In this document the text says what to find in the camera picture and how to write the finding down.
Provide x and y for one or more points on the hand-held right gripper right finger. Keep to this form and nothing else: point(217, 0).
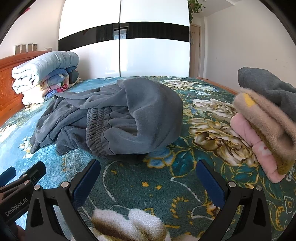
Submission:
point(210, 185)

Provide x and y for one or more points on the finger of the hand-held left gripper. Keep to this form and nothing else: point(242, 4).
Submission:
point(34, 171)
point(8, 173)

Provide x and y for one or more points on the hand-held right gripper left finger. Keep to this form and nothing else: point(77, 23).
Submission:
point(86, 184)

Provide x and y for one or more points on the grey sweatpants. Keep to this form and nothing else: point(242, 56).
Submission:
point(150, 111)

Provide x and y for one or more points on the floral teal bed blanket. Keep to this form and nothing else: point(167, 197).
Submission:
point(150, 185)

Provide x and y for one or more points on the dark grey sweatshirt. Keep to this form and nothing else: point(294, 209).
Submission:
point(60, 115)

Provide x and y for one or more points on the folded pink garment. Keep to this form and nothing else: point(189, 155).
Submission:
point(245, 132)

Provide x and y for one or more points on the wooden bed headboard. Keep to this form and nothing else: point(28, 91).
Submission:
point(7, 92)

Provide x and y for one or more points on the folded tan fuzzy garment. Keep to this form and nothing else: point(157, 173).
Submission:
point(261, 115)

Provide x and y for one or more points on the folded floral print quilt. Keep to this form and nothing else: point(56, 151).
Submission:
point(53, 85)

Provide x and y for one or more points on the wooden bed footboard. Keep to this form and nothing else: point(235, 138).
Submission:
point(217, 84)

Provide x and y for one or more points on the dark pillow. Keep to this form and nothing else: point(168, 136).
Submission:
point(74, 76)

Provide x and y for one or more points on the folded light blue quilt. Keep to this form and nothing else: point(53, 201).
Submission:
point(39, 67)

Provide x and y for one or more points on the folded grey garment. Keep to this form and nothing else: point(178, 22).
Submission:
point(266, 85)

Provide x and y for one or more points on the wooden door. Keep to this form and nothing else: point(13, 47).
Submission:
point(195, 53)

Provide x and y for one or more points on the white wardrobe with black stripe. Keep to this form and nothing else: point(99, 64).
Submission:
point(150, 58)

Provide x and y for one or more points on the green potted plant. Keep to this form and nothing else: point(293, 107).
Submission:
point(194, 5)

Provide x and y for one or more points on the grey wall frame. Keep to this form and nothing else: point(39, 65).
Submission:
point(18, 49)
point(35, 46)
point(29, 47)
point(24, 48)

